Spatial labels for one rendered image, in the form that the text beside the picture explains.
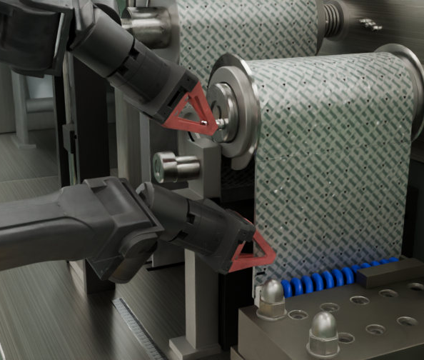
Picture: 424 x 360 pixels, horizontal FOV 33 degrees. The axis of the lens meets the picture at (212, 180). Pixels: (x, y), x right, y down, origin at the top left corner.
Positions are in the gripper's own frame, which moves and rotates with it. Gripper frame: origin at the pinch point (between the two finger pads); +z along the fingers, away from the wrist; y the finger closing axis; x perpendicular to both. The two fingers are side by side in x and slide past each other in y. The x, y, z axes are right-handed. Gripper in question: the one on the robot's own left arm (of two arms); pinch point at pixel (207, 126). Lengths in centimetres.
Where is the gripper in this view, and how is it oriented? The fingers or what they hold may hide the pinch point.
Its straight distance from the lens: 86.7
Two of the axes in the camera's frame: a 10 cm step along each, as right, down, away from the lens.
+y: 4.5, 3.0, -8.4
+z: 6.9, 4.9, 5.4
